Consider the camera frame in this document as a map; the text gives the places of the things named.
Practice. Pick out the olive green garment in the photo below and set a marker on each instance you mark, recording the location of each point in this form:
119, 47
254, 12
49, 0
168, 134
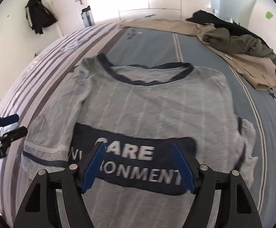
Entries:
221, 40

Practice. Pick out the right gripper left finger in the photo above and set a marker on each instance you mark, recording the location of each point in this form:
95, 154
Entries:
39, 207

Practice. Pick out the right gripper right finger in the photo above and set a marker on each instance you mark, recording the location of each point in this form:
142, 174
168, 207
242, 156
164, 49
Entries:
236, 205

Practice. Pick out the beige trousers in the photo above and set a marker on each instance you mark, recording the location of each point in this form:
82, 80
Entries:
259, 72

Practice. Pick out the black garment on bed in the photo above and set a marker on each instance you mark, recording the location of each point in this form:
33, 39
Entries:
204, 18

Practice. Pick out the striped blue bed sheet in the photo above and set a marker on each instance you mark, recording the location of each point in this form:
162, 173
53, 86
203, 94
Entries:
48, 73

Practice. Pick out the grey striped t-shirt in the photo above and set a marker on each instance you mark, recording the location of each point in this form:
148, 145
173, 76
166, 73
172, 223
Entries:
139, 113

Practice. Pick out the white door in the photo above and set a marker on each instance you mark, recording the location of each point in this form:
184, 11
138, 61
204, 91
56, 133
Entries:
68, 14

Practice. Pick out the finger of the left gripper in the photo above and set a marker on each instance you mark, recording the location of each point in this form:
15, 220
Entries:
14, 135
12, 119

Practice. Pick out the black jacket on wall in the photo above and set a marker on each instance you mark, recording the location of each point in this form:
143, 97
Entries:
38, 16

